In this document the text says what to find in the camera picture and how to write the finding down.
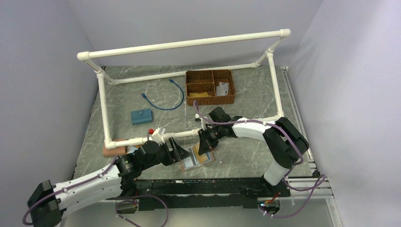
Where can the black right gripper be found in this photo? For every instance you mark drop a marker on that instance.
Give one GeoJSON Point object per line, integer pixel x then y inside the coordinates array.
{"type": "Point", "coordinates": [205, 144]}

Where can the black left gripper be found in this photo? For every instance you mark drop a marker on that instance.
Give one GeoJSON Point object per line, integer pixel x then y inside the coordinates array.
{"type": "Point", "coordinates": [179, 152]}

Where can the orange credit card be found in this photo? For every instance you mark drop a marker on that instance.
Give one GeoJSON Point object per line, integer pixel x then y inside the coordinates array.
{"type": "Point", "coordinates": [204, 158]}
{"type": "Point", "coordinates": [204, 94]}
{"type": "Point", "coordinates": [195, 95]}
{"type": "Point", "coordinates": [199, 93]}

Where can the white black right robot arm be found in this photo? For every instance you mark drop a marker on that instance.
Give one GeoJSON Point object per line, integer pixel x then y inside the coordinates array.
{"type": "Point", "coordinates": [286, 144]}

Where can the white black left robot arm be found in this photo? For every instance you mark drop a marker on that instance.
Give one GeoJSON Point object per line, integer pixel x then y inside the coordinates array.
{"type": "Point", "coordinates": [50, 203]}

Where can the blue leather card holder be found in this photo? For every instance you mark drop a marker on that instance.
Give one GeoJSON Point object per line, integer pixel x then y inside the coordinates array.
{"type": "Point", "coordinates": [141, 116]}

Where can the grey cards in basket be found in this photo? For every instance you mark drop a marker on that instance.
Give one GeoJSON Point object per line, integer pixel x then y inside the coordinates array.
{"type": "Point", "coordinates": [222, 89]}

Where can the brown wicker divided basket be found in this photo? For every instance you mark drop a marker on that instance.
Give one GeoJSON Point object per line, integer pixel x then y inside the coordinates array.
{"type": "Point", "coordinates": [210, 87]}

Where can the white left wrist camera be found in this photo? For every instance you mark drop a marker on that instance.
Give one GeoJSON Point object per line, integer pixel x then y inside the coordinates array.
{"type": "Point", "coordinates": [156, 135]}

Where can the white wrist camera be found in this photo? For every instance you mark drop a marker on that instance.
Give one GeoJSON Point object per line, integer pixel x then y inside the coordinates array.
{"type": "Point", "coordinates": [198, 118]}
{"type": "Point", "coordinates": [156, 135]}

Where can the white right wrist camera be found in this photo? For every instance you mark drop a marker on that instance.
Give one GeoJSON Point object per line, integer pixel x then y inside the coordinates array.
{"type": "Point", "coordinates": [198, 118]}

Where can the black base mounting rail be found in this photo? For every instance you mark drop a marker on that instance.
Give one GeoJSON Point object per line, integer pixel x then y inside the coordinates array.
{"type": "Point", "coordinates": [245, 192]}

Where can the aluminium extrusion rail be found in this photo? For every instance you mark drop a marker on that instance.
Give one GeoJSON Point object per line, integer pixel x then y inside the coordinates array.
{"type": "Point", "coordinates": [310, 187]}

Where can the white PVC pipe frame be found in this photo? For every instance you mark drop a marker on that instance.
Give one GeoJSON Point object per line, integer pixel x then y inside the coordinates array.
{"type": "Point", "coordinates": [102, 77]}

